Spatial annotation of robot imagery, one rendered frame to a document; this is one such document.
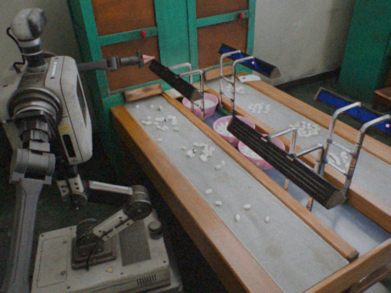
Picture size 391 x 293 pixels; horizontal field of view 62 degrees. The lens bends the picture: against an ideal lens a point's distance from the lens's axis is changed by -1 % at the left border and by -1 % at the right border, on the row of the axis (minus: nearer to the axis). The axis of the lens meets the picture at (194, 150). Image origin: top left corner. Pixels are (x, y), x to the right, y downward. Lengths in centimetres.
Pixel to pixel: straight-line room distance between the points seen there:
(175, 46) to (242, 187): 132
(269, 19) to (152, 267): 308
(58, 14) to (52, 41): 23
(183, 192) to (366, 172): 97
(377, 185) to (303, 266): 67
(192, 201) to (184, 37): 142
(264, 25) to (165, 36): 173
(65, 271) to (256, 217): 98
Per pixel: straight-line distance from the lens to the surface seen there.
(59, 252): 191
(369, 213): 174
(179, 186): 165
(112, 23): 238
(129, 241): 183
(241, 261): 134
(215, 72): 276
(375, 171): 196
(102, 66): 202
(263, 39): 403
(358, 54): 443
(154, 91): 254
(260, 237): 146
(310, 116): 231
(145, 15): 244
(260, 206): 159
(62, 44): 321
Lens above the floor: 185
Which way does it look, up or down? 35 degrees down
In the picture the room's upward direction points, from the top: 3 degrees counter-clockwise
